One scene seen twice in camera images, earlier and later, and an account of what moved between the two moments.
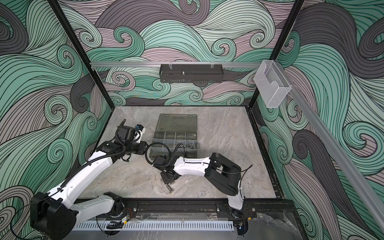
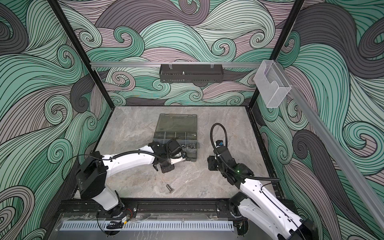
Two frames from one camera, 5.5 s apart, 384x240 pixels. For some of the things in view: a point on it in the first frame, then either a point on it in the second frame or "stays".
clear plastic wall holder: x=272 y=84 stays
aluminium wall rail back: x=120 y=64 stays
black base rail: x=268 y=211 stays
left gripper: x=143 y=144 to x=166 y=169
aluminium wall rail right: x=346 y=164 stays
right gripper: x=165 y=180 to x=211 y=163
